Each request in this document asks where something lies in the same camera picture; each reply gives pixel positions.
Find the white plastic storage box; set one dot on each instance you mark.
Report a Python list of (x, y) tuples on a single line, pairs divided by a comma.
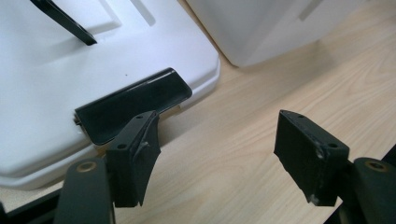
[(264, 28)]

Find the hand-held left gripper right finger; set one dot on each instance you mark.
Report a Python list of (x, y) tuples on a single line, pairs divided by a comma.
[(308, 155)]

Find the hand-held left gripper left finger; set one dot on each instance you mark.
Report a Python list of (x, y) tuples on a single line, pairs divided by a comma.
[(130, 161)]

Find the white plastic storage box lid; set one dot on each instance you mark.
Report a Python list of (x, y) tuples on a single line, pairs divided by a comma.
[(46, 93)]

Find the black lid latch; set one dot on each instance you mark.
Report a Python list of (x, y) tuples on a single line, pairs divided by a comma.
[(130, 102)]

